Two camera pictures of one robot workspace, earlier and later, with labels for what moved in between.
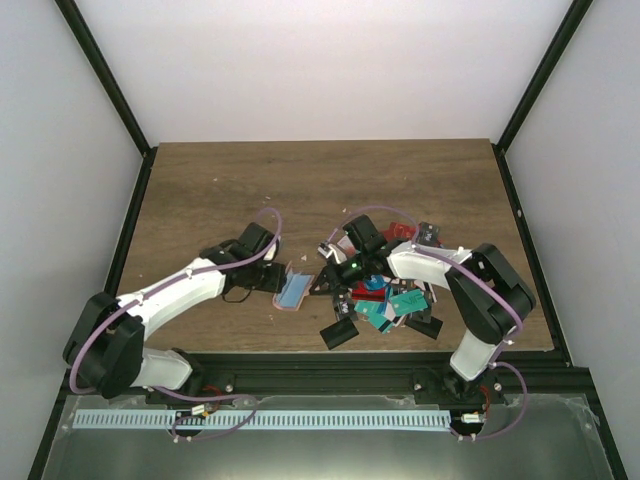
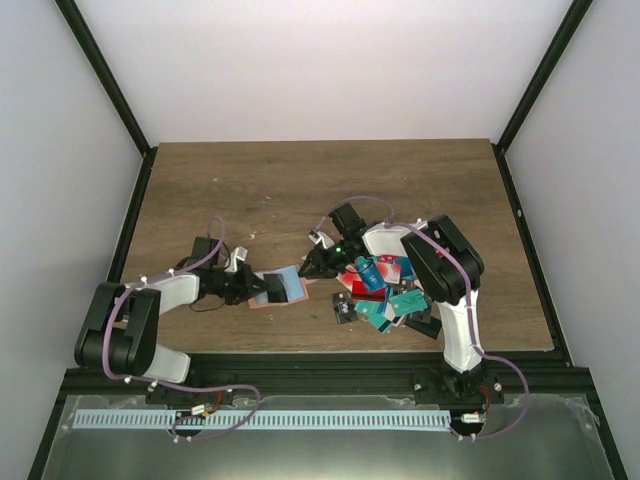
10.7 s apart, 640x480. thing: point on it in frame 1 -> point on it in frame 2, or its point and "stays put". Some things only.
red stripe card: [377, 294] stays put
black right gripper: [335, 278] -> [321, 269]
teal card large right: [408, 302] stays put
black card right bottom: [430, 329] stays put
